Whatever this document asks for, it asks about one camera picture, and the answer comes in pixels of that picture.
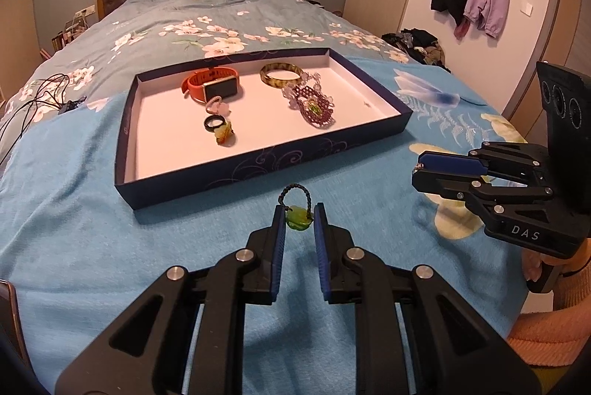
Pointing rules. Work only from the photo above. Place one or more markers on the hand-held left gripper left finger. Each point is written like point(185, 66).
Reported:
point(280, 252)

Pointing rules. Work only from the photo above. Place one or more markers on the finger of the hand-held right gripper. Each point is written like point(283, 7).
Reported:
point(452, 164)
point(443, 185)

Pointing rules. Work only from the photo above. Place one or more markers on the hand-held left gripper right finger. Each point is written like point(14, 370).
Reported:
point(321, 256)

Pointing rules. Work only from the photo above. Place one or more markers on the dark blue jewelry tray box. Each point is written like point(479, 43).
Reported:
point(268, 132)

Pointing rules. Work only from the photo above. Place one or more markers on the yellow orange jade pendant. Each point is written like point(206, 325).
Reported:
point(221, 135)

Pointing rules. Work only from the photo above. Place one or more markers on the person's right forearm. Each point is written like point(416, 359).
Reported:
point(575, 284)

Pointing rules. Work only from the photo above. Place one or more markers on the person's right hand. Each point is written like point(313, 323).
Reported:
point(533, 268)

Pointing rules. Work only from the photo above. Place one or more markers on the pile of dark clothes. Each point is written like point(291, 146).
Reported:
point(415, 44)

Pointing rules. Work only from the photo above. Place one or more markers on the maroon garment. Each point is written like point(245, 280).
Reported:
point(461, 29)

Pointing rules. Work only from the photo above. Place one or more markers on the beige sliding wardrobe door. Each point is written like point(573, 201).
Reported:
point(554, 7)

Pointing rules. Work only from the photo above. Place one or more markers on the tortoiseshell bangle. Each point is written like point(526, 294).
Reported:
point(270, 77)

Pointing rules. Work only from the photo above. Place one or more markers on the yellow green cloth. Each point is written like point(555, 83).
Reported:
point(554, 374)

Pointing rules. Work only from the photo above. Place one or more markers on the bright blue printed blanket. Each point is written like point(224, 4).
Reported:
point(69, 215)

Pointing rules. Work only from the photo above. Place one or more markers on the grey blue floral duvet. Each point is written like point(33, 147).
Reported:
point(207, 16)

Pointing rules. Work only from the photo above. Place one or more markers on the brown wooden board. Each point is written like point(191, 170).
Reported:
point(11, 321)

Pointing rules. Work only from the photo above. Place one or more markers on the bedside clutter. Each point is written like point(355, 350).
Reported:
point(74, 30)

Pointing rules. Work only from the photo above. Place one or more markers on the white light switch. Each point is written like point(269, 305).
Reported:
point(526, 7)

